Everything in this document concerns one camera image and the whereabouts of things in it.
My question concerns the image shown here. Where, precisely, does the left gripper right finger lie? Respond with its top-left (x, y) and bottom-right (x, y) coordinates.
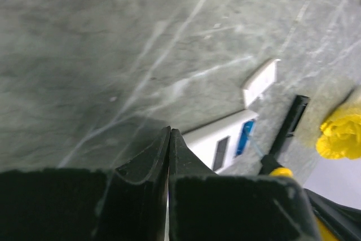
top-left (169, 129), bottom-right (321, 240)

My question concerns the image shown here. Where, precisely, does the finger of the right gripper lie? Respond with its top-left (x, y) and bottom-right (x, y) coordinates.
top-left (305, 189), bottom-right (361, 241)

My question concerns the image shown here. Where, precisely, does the yellow white cabbage toy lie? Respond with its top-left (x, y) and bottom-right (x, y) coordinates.
top-left (315, 88), bottom-right (361, 161)

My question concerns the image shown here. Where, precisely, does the white battery cover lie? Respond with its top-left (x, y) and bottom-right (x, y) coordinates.
top-left (242, 58), bottom-right (280, 108)

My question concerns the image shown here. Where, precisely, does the blue battery in remote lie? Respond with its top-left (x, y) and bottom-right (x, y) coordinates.
top-left (235, 119), bottom-right (255, 156)

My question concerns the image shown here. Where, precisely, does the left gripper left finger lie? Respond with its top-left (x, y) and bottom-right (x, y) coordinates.
top-left (1, 127), bottom-right (171, 240)

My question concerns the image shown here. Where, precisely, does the white red remote control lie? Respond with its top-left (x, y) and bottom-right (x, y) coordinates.
top-left (183, 109), bottom-right (258, 173)

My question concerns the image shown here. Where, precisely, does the black remote control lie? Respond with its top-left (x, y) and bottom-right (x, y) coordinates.
top-left (269, 95), bottom-right (310, 159)

